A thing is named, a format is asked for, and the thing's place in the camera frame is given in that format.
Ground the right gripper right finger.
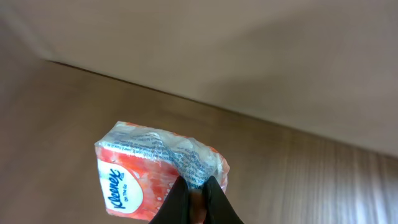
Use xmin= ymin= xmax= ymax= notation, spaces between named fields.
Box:
xmin=202 ymin=176 xmax=244 ymax=224

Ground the orange Kleenex tissue pack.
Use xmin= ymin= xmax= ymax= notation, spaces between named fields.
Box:
xmin=95 ymin=121 xmax=229 ymax=221

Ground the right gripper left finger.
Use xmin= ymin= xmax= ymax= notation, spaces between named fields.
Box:
xmin=149 ymin=176 xmax=190 ymax=224

